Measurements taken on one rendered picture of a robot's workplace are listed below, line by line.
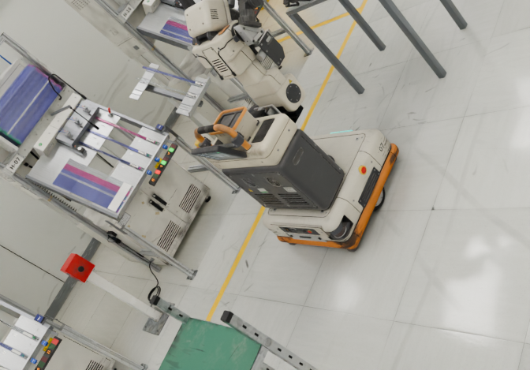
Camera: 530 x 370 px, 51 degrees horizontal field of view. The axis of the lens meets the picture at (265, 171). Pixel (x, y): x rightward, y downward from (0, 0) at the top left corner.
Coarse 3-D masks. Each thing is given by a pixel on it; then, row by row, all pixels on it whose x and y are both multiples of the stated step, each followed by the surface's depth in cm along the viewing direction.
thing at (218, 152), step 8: (240, 136) 263; (200, 144) 286; (208, 144) 287; (224, 144) 271; (232, 144) 265; (240, 144) 264; (192, 152) 279; (200, 152) 273; (208, 152) 268; (216, 152) 266; (224, 152) 263; (232, 152) 266; (240, 152) 268
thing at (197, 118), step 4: (168, 100) 404; (172, 100) 402; (176, 100) 402; (176, 104) 404; (180, 104) 404; (196, 112) 412; (192, 116) 410; (196, 116) 412; (200, 116) 414; (192, 120) 414; (196, 120) 412; (200, 120) 414; (204, 120) 416; (196, 124) 417; (200, 124) 415; (204, 124) 416; (208, 124) 418; (212, 136) 424
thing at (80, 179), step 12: (72, 168) 376; (84, 168) 377; (60, 180) 372; (72, 180) 372; (84, 180) 373; (96, 180) 373; (108, 180) 373; (84, 192) 369; (96, 192) 369; (108, 192) 369; (120, 192) 369; (108, 204) 365; (120, 204) 365
